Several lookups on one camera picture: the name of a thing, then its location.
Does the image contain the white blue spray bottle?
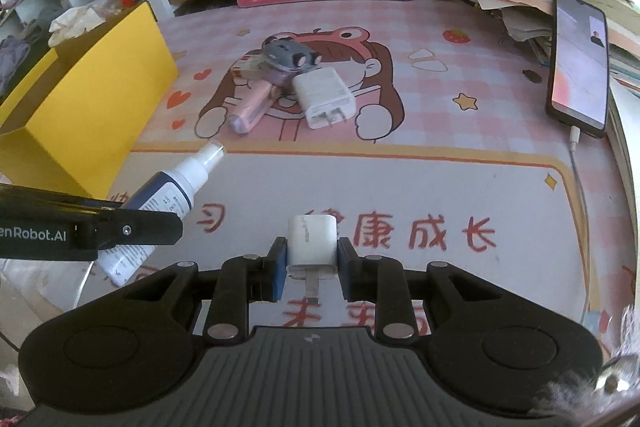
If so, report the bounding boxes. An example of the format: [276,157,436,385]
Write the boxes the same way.
[96,140,224,286]

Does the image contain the pink tube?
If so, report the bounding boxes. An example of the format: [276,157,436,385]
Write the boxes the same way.
[229,80,281,135]

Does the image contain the white charging cable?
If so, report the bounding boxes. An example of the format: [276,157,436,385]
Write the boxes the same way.
[568,125,601,327]

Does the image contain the tissue pack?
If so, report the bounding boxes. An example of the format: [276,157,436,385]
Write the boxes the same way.
[48,6,105,48]

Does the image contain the yellow cardboard box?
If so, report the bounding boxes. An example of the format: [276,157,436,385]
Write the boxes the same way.
[1,4,178,199]

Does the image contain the small white charger cube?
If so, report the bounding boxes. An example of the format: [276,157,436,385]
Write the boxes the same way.
[286,215,337,303]

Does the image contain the black smartphone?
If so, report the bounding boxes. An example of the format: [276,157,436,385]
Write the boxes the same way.
[546,0,610,138]

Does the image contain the grey toy car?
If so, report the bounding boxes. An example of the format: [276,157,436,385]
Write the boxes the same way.
[262,37,322,73]

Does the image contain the pink cartoon desk mat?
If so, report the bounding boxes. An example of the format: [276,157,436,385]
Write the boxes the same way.
[108,0,634,343]

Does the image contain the large white wall charger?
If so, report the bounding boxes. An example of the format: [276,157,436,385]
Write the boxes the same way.
[293,68,357,130]

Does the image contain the small pink white box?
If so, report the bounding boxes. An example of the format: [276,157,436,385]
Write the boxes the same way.
[230,54,265,80]

